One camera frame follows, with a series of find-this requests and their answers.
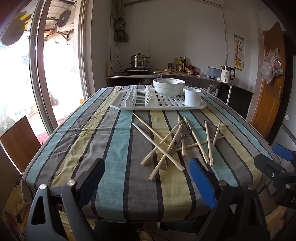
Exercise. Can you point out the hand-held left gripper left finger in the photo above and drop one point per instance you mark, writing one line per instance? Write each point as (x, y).
(92, 176)

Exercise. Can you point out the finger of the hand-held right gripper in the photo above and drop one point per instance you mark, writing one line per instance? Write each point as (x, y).
(283, 151)
(266, 164)

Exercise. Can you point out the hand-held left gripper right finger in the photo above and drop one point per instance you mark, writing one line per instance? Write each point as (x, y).
(201, 180)

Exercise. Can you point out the group of wooden chopsticks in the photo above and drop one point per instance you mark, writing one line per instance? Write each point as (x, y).
(208, 143)

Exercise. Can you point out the white utensil cup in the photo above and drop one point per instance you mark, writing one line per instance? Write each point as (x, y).
(192, 97)

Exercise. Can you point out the person's right hand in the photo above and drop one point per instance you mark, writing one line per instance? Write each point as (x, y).
(277, 222)

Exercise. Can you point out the striped tablecloth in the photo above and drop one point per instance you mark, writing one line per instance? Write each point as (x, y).
(111, 150)

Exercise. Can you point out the metal fork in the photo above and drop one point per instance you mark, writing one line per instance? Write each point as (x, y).
(183, 135)
(188, 129)

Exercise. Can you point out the wooden door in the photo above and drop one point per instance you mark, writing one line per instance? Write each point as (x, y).
(266, 104)

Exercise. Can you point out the red floor mat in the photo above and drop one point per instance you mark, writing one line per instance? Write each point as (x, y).
(42, 138)

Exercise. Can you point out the black cabinet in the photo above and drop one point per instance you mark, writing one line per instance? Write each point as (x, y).
(240, 102)

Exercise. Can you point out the brown wooden chair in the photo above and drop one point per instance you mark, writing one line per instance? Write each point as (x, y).
(18, 143)

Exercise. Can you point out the white plastic dish rack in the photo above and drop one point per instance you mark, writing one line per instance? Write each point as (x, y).
(161, 107)

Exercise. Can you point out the hanging plastic bags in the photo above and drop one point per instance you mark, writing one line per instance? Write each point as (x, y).
(268, 67)

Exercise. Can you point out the printed yellow cloth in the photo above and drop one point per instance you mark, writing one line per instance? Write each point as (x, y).
(11, 208)

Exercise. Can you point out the shelf plastic bags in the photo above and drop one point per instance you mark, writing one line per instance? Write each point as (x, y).
(212, 90)

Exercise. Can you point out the white electric kettle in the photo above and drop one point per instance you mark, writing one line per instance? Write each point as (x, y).
(225, 75)

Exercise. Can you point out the steel kitchen counter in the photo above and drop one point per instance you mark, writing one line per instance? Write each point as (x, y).
(198, 78)

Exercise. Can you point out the steel kitchen shelf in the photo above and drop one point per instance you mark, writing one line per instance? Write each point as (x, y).
(129, 80)

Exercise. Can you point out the blue lid plastic box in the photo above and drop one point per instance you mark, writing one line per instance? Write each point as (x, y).
(214, 72)

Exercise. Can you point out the beige power strip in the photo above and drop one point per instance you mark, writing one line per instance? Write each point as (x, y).
(109, 68)

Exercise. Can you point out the wooden cutting board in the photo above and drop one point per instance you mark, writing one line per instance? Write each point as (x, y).
(178, 72)

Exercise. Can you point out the red jar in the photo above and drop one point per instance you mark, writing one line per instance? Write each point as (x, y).
(191, 67)

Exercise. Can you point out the black cooktop stove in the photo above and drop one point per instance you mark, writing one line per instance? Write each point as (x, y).
(137, 69)

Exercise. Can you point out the dark oil bottle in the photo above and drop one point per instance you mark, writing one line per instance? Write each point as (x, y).
(184, 64)

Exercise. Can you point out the clear glass bottle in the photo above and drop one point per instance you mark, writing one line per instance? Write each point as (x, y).
(175, 66)

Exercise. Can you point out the red label sauce bottle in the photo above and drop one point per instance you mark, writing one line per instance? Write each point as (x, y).
(170, 67)

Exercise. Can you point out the yellow label dark bottle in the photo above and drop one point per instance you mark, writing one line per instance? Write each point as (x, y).
(180, 64)

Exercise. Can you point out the sliding glass door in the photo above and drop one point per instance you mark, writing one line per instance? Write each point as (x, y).
(37, 69)

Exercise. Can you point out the steel steamer pot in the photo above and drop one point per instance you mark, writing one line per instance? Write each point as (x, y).
(138, 61)

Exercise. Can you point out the hanging olive cloth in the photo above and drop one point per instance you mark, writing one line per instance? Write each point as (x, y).
(120, 30)

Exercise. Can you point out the outdoor air conditioner unit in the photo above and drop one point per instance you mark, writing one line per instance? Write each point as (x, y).
(64, 18)

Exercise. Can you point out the black yellow window sticker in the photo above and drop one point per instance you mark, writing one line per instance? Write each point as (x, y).
(13, 32)

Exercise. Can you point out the white indoor air conditioner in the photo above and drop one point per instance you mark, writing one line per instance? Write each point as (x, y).
(211, 1)

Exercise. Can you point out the giraffe wall poster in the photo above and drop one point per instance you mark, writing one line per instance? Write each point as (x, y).
(239, 53)

